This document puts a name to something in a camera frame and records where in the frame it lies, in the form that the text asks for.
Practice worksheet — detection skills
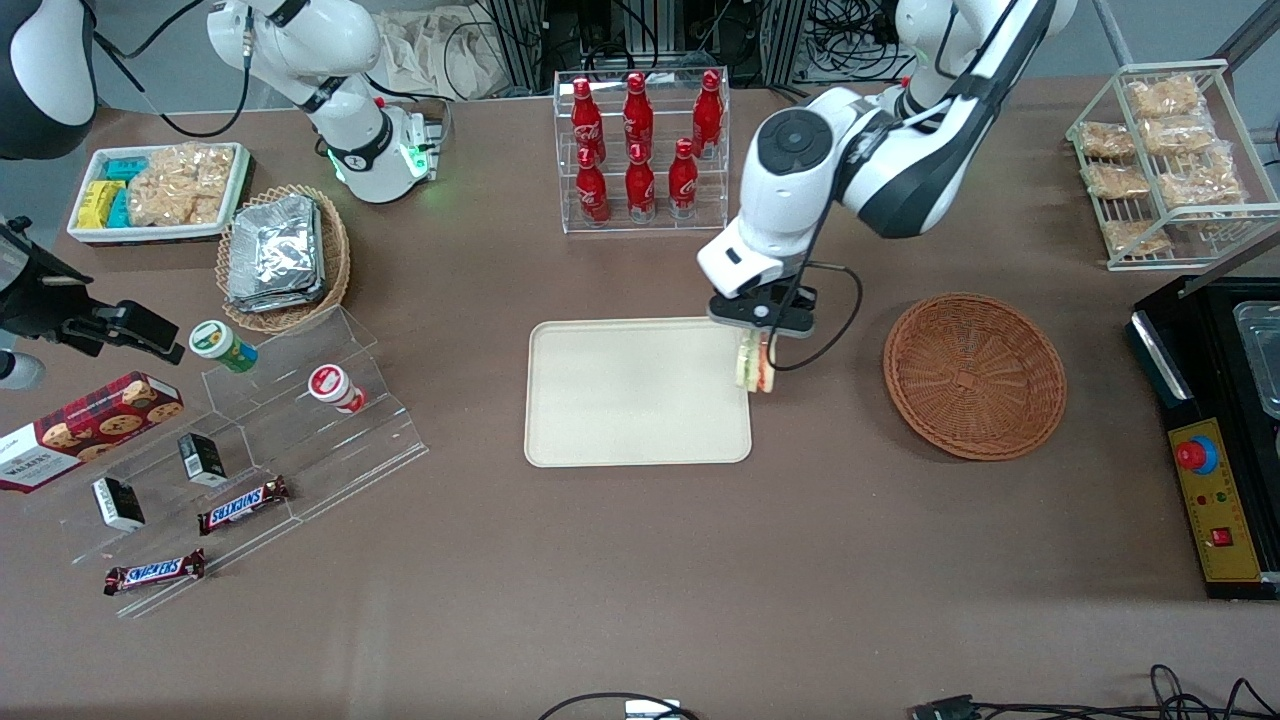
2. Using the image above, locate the light wicker basket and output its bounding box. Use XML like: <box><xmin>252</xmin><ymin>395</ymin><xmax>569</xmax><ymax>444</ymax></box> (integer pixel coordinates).
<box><xmin>216</xmin><ymin>184</ymin><xmax>352</xmax><ymax>335</ymax></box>

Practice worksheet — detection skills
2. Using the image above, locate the grey round wrist part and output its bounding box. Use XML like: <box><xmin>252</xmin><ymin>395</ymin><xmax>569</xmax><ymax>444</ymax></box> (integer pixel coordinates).
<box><xmin>0</xmin><ymin>350</ymin><xmax>47</xmax><ymax>392</ymax></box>

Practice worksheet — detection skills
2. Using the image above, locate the sandwich with vegetables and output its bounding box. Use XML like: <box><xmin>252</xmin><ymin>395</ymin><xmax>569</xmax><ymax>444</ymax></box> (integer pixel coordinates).
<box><xmin>735</xmin><ymin>335</ymin><xmax>779</xmax><ymax>393</ymax></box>

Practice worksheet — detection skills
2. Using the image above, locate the red cookie box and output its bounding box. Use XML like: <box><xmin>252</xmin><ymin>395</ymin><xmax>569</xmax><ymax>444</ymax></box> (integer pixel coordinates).
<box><xmin>0</xmin><ymin>371</ymin><xmax>186</xmax><ymax>494</ymax></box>

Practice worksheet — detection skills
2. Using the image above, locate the red lid cup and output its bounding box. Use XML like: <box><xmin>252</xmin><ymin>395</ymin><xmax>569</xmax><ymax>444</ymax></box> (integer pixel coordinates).
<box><xmin>307</xmin><ymin>364</ymin><xmax>367</xmax><ymax>415</ymax></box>

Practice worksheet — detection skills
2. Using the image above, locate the black cable bundle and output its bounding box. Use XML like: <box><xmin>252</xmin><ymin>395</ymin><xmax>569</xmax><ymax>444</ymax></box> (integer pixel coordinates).
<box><xmin>800</xmin><ymin>0</ymin><xmax>909</xmax><ymax>85</ymax></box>

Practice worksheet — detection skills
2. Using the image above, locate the beige cloth bag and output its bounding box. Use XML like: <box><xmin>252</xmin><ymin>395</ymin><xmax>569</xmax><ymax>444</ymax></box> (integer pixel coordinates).
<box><xmin>374</xmin><ymin>6</ymin><xmax>517</xmax><ymax>102</ymax></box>

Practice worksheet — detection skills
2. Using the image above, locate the snickers chocolate bar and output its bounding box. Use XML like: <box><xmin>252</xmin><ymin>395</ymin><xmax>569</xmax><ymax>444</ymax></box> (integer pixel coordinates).
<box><xmin>103</xmin><ymin>548</ymin><xmax>207</xmax><ymax>597</ymax></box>
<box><xmin>197</xmin><ymin>475</ymin><xmax>292</xmax><ymax>536</ymax></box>

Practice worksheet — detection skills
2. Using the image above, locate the green lid cup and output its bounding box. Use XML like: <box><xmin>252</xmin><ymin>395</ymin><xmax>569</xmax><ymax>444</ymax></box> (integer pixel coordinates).
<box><xmin>189</xmin><ymin>320</ymin><xmax>259</xmax><ymax>374</ymax></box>

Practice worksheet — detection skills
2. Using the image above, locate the clear bag of snacks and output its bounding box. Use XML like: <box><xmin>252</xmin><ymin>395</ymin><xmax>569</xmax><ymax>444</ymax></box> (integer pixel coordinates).
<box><xmin>1158</xmin><ymin>170</ymin><xmax>1247</xmax><ymax>212</ymax></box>
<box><xmin>1127</xmin><ymin>76</ymin><xmax>1205</xmax><ymax>120</ymax></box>
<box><xmin>1100</xmin><ymin>220</ymin><xmax>1171</xmax><ymax>257</ymax></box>
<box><xmin>1140</xmin><ymin>114</ymin><xmax>1217</xmax><ymax>157</ymax></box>
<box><xmin>1082</xmin><ymin>162</ymin><xmax>1152</xmax><ymax>200</ymax></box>
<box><xmin>1078</xmin><ymin>121</ymin><xmax>1137</xmax><ymax>162</ymax></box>

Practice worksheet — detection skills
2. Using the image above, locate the white wire rack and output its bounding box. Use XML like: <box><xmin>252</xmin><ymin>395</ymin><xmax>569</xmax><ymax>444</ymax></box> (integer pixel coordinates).
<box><xmin>1066</xmin><ymin>60</ymin><xmax>1280</xmax><ymax>271</ymax></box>

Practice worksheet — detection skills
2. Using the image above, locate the brown round wicker basket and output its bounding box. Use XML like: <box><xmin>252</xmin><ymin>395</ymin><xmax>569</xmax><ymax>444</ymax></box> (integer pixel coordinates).
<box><xmin>884</xmin><ymin>293</ymin><xmax>1067</xmax><ymax>461</ymax></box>

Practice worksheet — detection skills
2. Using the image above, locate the clear bag of crackers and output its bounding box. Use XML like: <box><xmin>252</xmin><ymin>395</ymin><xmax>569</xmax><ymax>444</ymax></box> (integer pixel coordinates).
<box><xmin>126</xmin><ymin>143</ymin><xmax>237</xmax><ymax>227</ymax></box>

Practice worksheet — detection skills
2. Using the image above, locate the black cable with connector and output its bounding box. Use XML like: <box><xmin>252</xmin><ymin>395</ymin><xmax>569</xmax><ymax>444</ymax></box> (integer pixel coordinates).
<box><xmin>908</xmin><ymin>664</ymin><xmax>1280</xmax><ymax>720</ymax></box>

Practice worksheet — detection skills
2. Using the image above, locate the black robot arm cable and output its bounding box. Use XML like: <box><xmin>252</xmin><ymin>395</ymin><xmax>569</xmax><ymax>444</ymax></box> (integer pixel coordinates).
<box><xmin>93</xmin><ymin>0</ymin><xmax>253</xmax><ymax>139</ymax></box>

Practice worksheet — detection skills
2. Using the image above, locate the stack of foil packs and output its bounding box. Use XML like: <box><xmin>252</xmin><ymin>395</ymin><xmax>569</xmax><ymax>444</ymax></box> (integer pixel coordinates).
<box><xmin>227</xmin><ymin>195</ymin><xmax>327</xmax><ymax>314</ymax></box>

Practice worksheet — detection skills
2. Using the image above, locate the clear acrylic bottle rack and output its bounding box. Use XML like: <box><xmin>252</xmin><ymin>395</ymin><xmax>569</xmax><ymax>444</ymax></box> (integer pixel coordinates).
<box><xmin>553</xmin><ymin>68</ymin><xmax>729</xmax><ymax>234</ymax></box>

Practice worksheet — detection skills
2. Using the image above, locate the cream plastic serving tray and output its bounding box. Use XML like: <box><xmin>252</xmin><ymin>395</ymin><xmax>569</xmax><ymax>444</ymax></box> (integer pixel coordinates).
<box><xmin>525</xmin><ymin>318</ymin><xmax>753</xmax><ymax>468</ymax></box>

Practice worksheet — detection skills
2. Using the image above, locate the clear acrylic stepped display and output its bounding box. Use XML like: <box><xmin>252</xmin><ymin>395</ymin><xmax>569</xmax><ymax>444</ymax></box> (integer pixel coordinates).
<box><xmin>25</xmin><ymin>305</ymin><xmax>430</xmax><ymax>618</ymax></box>

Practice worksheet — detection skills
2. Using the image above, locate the white rectangular snack bin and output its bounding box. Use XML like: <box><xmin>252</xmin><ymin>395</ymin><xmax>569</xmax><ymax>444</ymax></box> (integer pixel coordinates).
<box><xmin>67</xmin><ymin>143</ymin><xmax>252</xmax><ymax>245</ymax></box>

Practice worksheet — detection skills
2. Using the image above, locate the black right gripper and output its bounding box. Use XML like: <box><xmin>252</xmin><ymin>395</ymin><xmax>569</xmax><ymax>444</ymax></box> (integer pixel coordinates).
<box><xmin>0</xmin><ymin>215</ymin><xmax>187</xmax><ymax>365</ymax></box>

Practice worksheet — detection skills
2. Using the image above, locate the small black box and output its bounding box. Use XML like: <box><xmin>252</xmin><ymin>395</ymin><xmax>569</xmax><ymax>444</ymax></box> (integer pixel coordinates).
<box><xmin>178</xmin><ymin>432</ymin><xmax>228</xmax><ymax>488</ymax></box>
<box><xmin>92</xmin><ymin>476</ymin><xmax>147</xmax><ymax>532</ymax></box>

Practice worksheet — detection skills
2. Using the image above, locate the black machine with yellow panel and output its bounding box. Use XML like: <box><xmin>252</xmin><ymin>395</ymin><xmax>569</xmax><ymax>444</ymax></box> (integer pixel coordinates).
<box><xmin>1125</xmin><ymin>225</ymin><xmax>1280</xmax><ymax>601</ymax></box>

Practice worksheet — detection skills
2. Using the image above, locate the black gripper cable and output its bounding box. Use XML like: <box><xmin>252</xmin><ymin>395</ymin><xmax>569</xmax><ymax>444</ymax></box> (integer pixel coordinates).
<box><xmin>768</xmin><ymin>262</ymin><xmax>864</xmax><ymax>372</ymax></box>

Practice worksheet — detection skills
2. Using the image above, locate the metal equipment rack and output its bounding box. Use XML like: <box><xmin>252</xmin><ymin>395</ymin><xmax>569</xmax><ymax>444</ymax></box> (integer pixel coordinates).
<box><xmin>480</xmin><ymin>0</ymin><xmax>813</xmax><ymax>96</ymax></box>

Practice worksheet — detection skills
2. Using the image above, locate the red cola bottle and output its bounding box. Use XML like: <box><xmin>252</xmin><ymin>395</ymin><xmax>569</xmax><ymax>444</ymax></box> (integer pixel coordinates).
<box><xmin>692</xmin><ymin>70</ymin><xmax>724</xmax><ymax>156</ymax></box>
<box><xmin>623</xmin><ymin>72</ymin><xmax>655</xmax><ymax>159</ymax></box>
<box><xmin>625</xmin><ymin>143</ymin><xmax>658</xmax><ymax>224</ymax></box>
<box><xmin>576</xmin><ymin>147</ymin><xmax>611</xmax><ymax>226</ymax></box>
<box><xmin>668</xmin><ymin>138</ymin><xmax>699</xmax><ymax>219</ymax></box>
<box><xmin>571</xmin><ymin>77</ymin><xmax>605</xmax><ymax>166</ymax></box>

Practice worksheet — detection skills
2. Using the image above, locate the black cable with white plug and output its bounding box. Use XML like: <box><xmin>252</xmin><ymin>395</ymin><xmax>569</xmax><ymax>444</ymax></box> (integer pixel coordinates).
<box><xmin>538</xmin><ymin>692</ymin><xmax>703</xmax><ymax>720</ymax></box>

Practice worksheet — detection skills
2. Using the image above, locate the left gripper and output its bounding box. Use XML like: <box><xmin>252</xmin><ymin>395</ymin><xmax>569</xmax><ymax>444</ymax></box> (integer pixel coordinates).
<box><xmin>697</xmin><ymin>230</ymin><xmax>816</xmax><ymax>369</ymax></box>

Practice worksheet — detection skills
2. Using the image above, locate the yellow snack packet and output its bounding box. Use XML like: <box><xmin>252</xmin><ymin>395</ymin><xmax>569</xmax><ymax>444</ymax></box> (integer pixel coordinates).
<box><xmin>77</xmin><ymin>180</ymin><xmax>126</xmax><ymax>230</ymax></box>

